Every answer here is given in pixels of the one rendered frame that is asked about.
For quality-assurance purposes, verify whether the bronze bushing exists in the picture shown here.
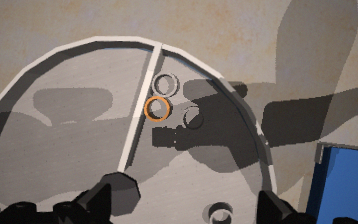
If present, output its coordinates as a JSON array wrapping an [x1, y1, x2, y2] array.
[[144, 96, 171, 122]]

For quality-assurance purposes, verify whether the grey metal ring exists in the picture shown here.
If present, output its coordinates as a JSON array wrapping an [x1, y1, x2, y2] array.
[[151, 72, 178, 98], [181, 106, 206, 132], [208, 202, 234, 224]]

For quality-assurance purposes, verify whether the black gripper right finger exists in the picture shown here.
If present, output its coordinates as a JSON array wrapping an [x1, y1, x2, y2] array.
[[256, 191, 358, 224]]

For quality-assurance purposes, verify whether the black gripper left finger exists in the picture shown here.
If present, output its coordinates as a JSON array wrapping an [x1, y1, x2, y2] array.
[[0, 183, 113, 224]]

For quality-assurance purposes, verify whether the blue crate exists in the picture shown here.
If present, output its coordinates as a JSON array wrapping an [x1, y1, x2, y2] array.
[[305, 143, 358, 224]]

